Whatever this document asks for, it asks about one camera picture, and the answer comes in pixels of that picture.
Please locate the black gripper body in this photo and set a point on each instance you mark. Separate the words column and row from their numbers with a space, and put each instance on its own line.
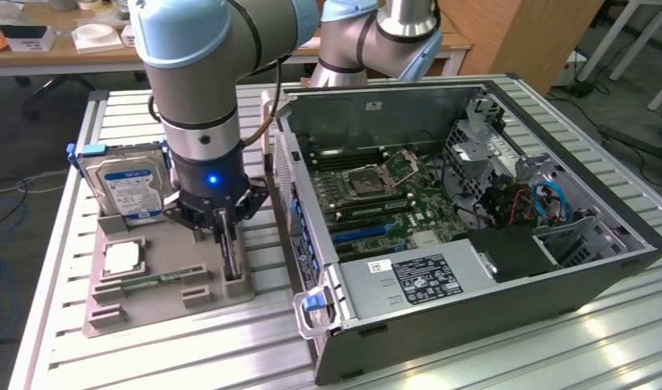
column 211, row 178

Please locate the green graphics card black fan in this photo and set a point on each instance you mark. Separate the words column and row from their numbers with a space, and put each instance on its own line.
column 230, row 260

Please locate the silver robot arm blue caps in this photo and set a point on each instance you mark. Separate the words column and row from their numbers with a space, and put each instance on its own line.
column 195, row 81

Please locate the blue slot retainer clip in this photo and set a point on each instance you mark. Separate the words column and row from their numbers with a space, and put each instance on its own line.
column 294, row 201
column 302, row 227
column 307, row 247

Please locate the grey parts rack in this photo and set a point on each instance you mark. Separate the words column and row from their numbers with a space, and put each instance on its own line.
column 168, row 260

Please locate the hard disk blue caddy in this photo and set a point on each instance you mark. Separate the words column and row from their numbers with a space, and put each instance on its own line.
column 127, row 187

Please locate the silver CPU chip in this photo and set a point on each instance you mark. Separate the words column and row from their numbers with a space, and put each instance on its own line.
column 122, row 259

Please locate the green RAM stick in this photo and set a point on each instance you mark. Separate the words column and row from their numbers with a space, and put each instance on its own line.
column 151, row 280

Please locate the CPU socket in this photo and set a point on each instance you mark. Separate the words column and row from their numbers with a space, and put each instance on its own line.
column 366, row 183

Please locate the blue expansion slot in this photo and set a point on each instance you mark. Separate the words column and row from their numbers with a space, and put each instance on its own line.
column 361, row 235

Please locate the installed black RAM stick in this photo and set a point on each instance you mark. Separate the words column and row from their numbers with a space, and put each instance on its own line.
column 374, row 207

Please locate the blue case latch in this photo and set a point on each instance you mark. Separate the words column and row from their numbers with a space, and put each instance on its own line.
column 313, row 304

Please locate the metal socket cover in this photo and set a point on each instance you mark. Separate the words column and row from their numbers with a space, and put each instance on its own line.
column 403, row 166

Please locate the grey power supply unit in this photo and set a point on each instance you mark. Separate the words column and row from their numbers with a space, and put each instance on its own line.
column 374, row 280

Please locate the green motherboard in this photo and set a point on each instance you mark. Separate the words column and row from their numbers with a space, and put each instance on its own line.
column 433, row 211

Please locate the small silver heatsink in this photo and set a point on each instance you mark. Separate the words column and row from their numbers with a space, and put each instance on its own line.
column 427, row 240

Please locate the black office chair base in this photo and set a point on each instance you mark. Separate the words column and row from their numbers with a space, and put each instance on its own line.
column 48, row 89

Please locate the small white box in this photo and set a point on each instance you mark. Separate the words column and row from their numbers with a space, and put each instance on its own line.
column 128, row 36

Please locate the wooden desk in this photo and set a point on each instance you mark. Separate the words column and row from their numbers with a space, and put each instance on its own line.
column 64, row 59

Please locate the white square tray with bowl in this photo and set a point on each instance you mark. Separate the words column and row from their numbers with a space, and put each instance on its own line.
column 98, row 38

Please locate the silver perforated disk bay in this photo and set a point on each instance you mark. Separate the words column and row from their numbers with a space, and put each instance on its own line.
column 480, row 154

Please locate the white labelled box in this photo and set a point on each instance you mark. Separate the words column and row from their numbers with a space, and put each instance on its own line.
column 35, row 44

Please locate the black flat box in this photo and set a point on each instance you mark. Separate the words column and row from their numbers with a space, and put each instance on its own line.
column 24, row 31

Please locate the open black PC case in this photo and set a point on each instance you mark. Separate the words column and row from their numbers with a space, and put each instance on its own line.
column 472, row 325

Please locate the grey cup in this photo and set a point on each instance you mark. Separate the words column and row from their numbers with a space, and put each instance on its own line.
column 63, row 5

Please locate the grey metal disk bay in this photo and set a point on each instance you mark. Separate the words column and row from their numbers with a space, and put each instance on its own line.
column 580, row 243

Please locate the wooden cabinet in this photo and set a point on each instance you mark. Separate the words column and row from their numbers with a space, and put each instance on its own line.
column 537, row 40

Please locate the black power adapter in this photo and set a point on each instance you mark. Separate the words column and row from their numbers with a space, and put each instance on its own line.
column 580, row 89

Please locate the white table frame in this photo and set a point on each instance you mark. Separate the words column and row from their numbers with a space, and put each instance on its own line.
column 634, row 40

